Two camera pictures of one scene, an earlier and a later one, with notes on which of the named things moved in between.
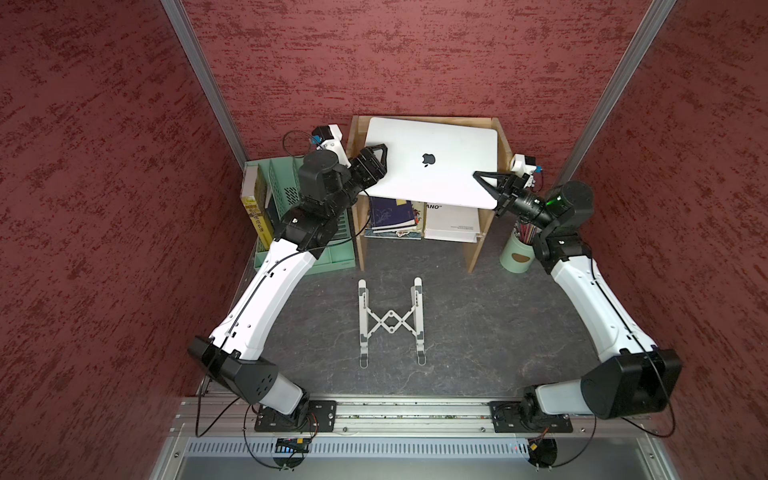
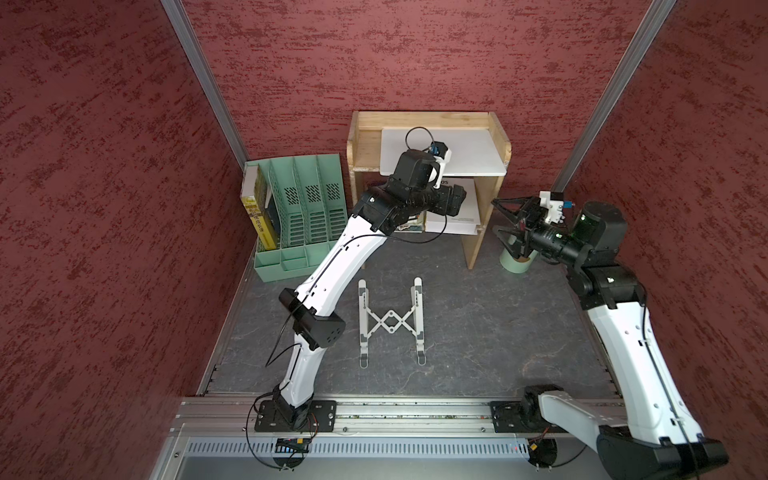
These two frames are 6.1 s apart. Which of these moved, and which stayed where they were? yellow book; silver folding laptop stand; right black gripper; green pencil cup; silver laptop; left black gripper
Moved: left black gripper; right black gripper; silver laptop
Stayed: silver folding laptop stand; green pencil cup; yellow book
